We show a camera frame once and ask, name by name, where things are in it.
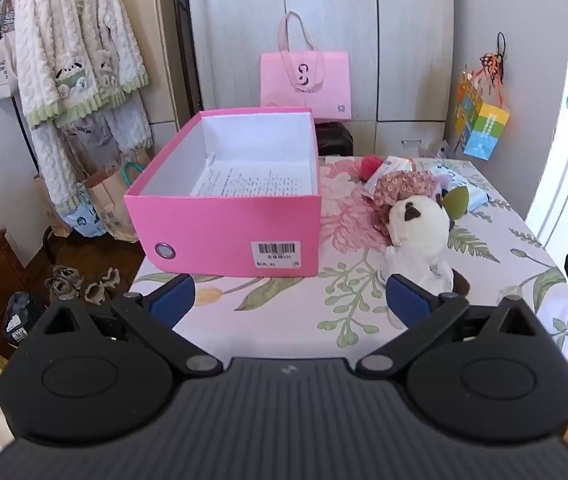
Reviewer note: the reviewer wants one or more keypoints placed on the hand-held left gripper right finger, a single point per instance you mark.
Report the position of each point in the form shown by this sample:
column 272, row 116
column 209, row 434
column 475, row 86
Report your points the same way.
column 406, row 300

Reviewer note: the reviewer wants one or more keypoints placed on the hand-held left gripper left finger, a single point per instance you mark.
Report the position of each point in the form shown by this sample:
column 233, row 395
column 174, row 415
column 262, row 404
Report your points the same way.
column 174, row 300

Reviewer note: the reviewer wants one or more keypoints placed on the white panda plush toy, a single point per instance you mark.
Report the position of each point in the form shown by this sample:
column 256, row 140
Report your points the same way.
column 414, row 240

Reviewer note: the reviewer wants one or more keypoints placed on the pink cardboard box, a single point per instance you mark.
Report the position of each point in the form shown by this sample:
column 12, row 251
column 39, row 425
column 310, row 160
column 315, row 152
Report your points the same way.
column 224, row 230

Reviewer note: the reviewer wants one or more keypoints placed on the pink floral cloth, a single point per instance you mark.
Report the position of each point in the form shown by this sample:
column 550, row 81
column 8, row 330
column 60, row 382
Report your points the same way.
column 404, row 185

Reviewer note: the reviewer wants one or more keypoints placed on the white blue wet wipes packet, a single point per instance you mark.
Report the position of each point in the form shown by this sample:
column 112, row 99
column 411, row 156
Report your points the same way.
column 469, row 185
column 389, row 167

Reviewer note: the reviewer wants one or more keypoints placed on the red fuzzy ball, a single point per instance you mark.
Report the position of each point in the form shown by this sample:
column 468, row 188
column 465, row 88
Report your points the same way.
column 370, row 167

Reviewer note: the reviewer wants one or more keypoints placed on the floral tablecloth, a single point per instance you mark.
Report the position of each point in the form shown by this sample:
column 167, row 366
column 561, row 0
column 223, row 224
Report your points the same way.
column 344, row 280

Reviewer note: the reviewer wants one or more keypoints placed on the pairs of small shoes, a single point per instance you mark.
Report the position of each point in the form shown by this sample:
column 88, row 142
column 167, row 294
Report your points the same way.
column 101, row 287

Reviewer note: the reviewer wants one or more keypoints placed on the brown paper bag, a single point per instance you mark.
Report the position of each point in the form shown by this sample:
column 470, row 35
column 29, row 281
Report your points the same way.
column 114, row 210

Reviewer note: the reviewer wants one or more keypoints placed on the grey fuzzy slipper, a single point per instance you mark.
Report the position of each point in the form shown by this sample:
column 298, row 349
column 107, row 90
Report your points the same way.
column 63, row 281

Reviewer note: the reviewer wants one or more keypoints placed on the blue printed paper bag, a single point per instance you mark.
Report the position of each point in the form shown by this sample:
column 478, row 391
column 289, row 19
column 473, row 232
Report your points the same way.
column 84, row 215

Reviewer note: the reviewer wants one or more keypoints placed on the teal handbag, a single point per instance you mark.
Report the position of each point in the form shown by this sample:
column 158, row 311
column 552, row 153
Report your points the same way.
column 133, row 169

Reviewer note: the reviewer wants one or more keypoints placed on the handwritten paper sheet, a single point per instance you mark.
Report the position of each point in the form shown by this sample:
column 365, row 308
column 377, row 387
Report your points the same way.
column 254, row 182

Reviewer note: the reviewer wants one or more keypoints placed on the colourful gift bag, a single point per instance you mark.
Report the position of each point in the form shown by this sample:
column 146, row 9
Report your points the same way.
column 486, row 130

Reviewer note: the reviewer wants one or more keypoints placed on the pink tote bag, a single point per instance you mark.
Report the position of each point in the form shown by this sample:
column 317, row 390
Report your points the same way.
column 309, row 95

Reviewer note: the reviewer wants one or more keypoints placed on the light wooden wardrobe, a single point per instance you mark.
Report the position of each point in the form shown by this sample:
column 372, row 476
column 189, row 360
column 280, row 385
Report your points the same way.
column 414, row 60

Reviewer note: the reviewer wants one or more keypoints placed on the white canvas bag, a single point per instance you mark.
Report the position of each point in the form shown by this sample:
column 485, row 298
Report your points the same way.
column 3, row 70

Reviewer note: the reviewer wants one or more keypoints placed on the white fleece jacket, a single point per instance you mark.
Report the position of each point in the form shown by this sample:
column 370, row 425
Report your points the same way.
column 64, row 35

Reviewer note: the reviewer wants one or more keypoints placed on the black vertical frame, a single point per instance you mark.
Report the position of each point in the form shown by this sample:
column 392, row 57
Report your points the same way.
column 186, row 35

